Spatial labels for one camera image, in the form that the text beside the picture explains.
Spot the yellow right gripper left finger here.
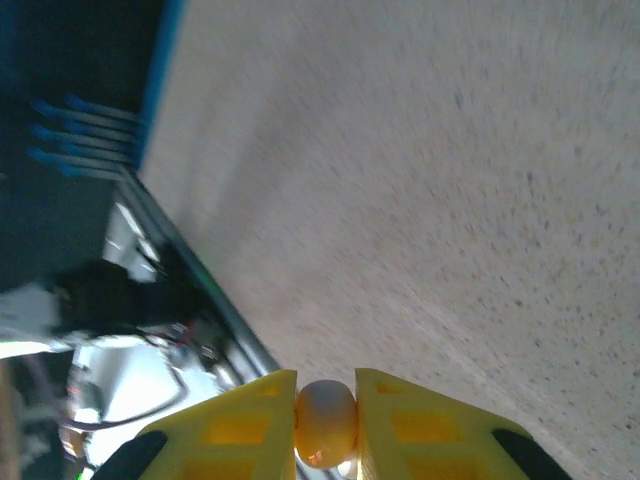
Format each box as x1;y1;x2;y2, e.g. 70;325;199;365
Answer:
94;368;299;480

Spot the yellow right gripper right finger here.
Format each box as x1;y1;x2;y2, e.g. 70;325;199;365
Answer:
354;367;575;480

